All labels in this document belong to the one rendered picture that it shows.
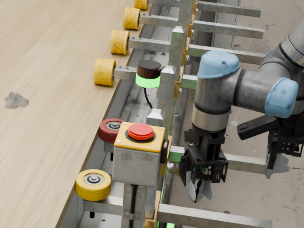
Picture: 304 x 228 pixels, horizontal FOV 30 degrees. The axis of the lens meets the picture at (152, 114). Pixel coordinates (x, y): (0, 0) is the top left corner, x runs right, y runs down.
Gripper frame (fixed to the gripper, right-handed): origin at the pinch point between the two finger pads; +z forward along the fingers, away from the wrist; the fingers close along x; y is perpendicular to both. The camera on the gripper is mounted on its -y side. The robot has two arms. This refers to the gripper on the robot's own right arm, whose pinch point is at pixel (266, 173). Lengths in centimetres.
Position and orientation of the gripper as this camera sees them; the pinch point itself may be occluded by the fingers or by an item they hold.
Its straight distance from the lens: 155.7
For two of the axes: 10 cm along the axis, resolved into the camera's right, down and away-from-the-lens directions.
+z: -0.7, 8.7, 4.8
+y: 9.9, 1.2, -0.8
